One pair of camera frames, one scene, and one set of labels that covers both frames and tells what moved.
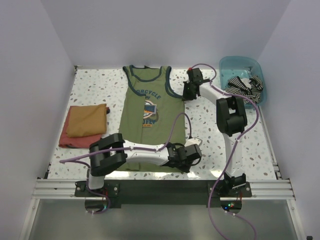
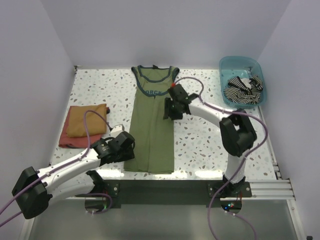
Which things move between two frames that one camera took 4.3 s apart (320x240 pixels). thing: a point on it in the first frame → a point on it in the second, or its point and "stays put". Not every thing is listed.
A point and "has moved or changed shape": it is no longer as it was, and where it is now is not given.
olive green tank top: (152, 113) has moved or changed shape
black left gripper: (185, 168) → (129, 154)
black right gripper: (186, 97) → (167, 112)
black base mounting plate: (161, 192) stays put
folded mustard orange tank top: (87, 120) stays put
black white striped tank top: (251, 88) stays put
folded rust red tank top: (81, 142) stays put
